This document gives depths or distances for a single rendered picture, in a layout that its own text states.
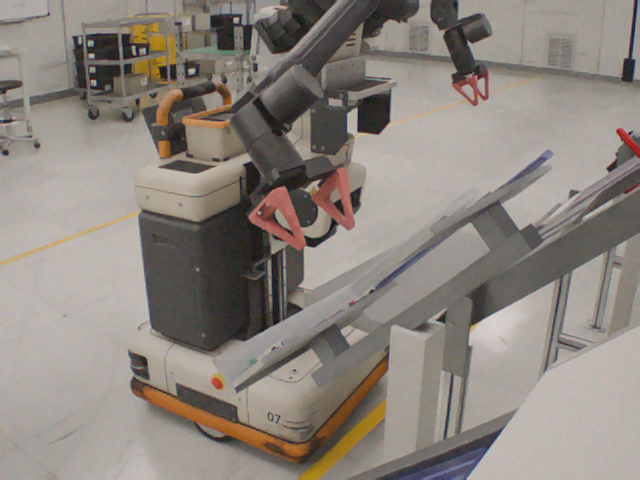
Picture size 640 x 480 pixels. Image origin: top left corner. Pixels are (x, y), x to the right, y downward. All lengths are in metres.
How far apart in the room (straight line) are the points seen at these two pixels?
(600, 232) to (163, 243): 1.19
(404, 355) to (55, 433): 1.46
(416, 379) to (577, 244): 0.37
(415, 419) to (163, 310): 1.11
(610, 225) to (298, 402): 0.98
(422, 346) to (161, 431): 1.32
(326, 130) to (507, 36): 9.03
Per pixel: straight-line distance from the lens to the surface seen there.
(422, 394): 0.99
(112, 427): 2.18
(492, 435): 0.37
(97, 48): 7.68
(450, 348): 1.27
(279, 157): 0.85
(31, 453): 2.15
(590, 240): 1.14
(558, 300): 2.01
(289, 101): 0.85
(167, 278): 1.90
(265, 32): 1.49
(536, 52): 10.41
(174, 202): 1.77
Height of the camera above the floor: 1.31
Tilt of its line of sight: 22 degrees down
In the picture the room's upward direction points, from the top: straight up
